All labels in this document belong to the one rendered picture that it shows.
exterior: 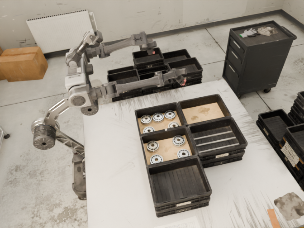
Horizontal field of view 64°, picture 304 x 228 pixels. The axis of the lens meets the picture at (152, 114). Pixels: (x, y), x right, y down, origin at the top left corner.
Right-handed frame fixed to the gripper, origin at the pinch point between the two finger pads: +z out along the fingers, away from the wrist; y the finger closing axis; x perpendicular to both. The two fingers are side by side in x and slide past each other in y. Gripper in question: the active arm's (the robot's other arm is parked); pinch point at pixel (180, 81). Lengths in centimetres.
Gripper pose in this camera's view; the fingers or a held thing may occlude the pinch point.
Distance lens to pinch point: 238.5
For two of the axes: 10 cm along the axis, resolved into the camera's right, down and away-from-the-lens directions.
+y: -6.0, -6.3, 5.0
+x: -7.1, 7.0, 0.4
